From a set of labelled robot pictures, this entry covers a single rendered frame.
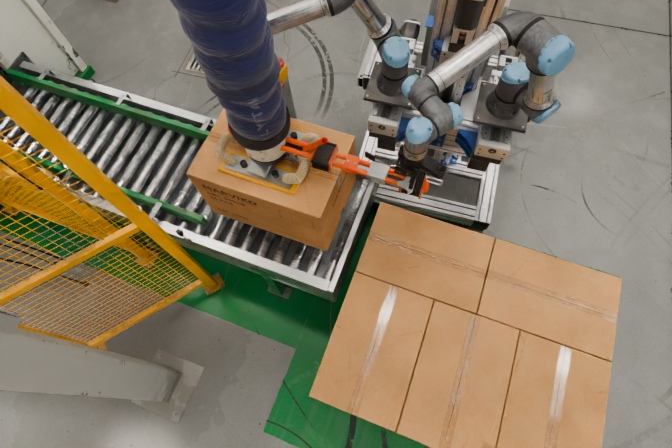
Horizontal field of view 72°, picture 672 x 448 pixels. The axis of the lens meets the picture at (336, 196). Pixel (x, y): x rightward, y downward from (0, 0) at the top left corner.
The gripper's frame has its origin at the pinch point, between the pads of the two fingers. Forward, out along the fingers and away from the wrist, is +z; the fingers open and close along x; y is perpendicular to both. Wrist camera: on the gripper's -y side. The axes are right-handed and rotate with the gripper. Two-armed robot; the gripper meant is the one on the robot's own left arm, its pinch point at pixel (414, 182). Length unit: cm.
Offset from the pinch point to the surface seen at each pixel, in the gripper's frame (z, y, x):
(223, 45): -61, 55, 11
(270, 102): -30, 51, 3
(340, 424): 122, 1, 87
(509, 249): 67, -51, -15
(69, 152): -36, 98, 44
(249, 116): -29, 56, 10
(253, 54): -54, 50, 5
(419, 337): 67, -22, 40
